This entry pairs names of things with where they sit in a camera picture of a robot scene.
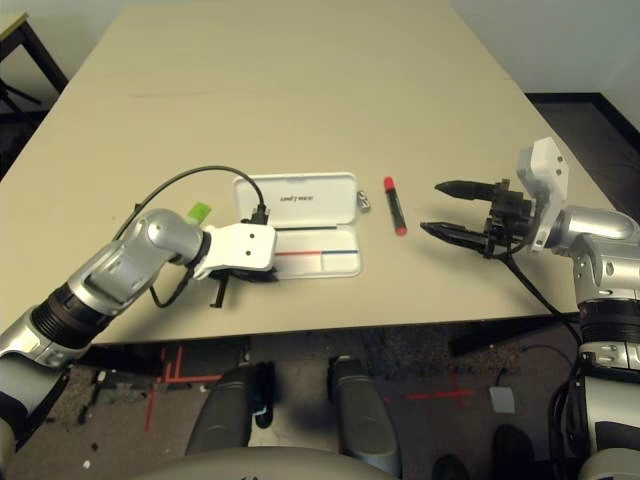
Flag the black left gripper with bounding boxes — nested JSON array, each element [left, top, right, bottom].
[[209, 267, 281, 310]]

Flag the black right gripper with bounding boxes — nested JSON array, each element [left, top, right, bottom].
[[419, 177, 540, 259]]

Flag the black marker red cap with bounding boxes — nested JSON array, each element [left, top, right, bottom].
[[382, 176, 407, 237]]

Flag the white Unitree pencil case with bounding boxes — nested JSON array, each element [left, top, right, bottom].
[[232, 172, 363, 280]]

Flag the green highlighter pen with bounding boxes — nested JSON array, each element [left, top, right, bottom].
[[186, 200, 212, 226]]

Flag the grey left robot leg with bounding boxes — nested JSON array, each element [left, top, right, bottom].
[[187, 364, 276, 456]]

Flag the grey robot leg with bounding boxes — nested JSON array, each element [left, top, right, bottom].
[[187, 364, 276, 456], [327, 354, 404, 476]]

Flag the grey right robot leg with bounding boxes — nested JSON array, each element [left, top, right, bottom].
[[327, 354, 404, 476]]

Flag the grey robot torso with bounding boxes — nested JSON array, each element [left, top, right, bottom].
[[129, 446, 401, 480]]

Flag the grey floor plate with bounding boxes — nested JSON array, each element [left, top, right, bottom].
[[488, 385, 516, 414]]

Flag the black shoe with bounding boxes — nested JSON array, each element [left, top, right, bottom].
[[432, 452, 471, 480], [492, 424, 534, 480]]

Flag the black tripod stand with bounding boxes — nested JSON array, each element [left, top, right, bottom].
[[0, 79, 44, 119]]

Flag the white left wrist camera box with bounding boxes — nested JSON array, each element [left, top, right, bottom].
[[192, 222, 279, 281]]

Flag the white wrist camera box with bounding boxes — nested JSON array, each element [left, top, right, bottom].
[[192, 222, 279, 281], [516, 138, 572, 253]]

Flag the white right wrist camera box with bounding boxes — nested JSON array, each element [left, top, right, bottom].
[[516, 138, 572, 253]]

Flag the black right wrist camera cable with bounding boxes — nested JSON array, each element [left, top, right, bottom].
[[492, 247, 589, 451]]

